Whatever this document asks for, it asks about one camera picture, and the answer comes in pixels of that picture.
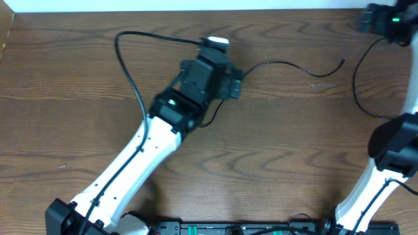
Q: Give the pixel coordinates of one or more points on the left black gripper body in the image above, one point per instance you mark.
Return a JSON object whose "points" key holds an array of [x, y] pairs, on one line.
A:
{"points": [[233, 83]]}

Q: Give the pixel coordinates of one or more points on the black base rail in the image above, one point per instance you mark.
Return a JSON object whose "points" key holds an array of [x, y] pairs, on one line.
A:
{"points": [[298, 224]]}

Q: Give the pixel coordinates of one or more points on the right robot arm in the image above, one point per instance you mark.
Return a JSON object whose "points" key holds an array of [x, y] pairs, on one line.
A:
{"points": [[392, 147]]}

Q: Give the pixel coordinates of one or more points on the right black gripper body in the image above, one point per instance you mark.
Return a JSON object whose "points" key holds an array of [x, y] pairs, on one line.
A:
{"points": [[385, 23]]}

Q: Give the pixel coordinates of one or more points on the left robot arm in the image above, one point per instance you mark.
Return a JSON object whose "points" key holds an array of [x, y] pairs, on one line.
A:
{"points": [[174, 114]]}

